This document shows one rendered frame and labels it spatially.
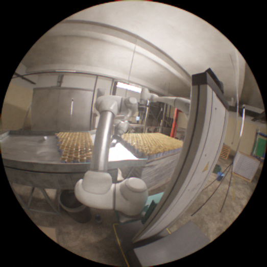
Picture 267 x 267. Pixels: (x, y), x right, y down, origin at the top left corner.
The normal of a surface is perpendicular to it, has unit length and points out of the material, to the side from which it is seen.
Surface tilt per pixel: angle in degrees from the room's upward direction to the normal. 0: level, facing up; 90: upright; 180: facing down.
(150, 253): 0
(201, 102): 90
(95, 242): 0
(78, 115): 90
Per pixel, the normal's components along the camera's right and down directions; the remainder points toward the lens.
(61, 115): 0.50, 0.25
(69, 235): 0.14, -0.97
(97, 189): 0.24, -0.48
